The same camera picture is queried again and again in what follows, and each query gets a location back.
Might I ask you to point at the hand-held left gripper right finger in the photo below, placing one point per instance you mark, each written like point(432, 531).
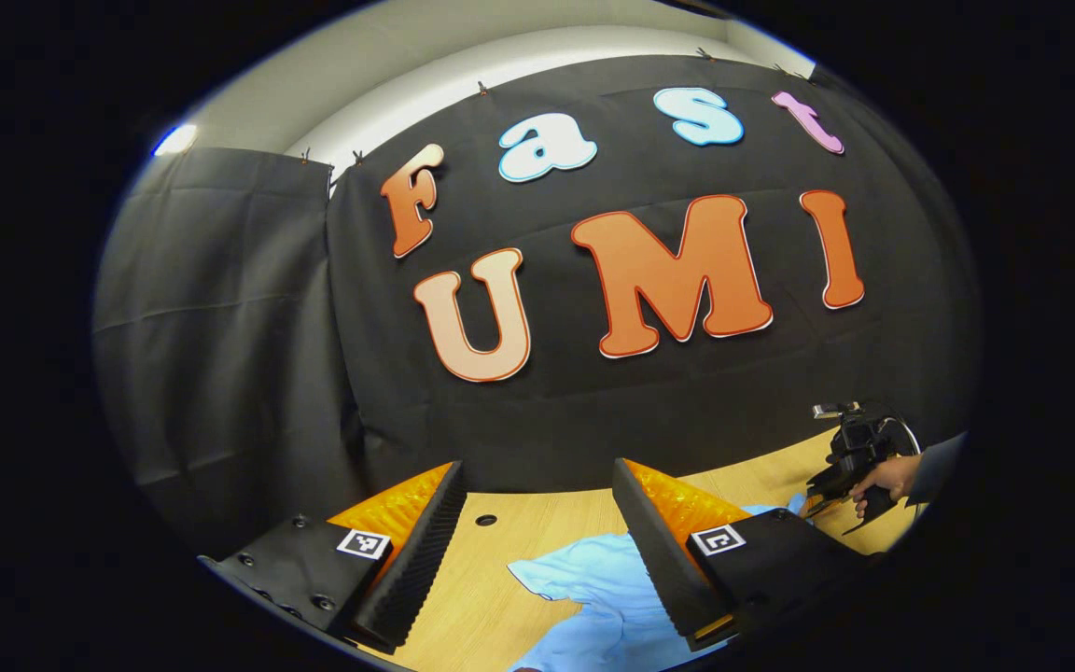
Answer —
point(659, 560)

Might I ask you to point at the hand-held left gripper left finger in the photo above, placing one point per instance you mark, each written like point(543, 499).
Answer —
point(411, 569)

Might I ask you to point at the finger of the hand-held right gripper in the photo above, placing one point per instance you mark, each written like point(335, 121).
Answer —
point(876, 511)
point(829, 493)

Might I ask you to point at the light blue T-shirt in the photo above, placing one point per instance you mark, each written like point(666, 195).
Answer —
point(593, 583)

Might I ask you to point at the plain black curtain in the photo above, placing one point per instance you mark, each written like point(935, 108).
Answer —
point(220, 327)

